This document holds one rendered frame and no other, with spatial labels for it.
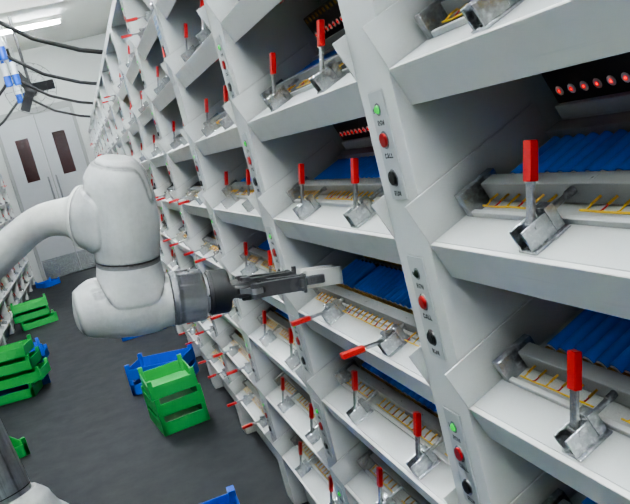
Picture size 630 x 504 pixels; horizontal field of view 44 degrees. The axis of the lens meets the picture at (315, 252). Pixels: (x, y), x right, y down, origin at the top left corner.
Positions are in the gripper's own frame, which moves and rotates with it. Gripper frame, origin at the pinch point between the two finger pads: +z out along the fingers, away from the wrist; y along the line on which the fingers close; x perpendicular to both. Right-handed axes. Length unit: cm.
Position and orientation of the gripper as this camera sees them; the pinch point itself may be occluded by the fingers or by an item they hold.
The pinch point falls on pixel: (320, 276)
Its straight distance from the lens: 135.4
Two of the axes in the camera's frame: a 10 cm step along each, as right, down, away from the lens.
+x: 1.0, 9.9, 1.1
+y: -3.1, -0.8, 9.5
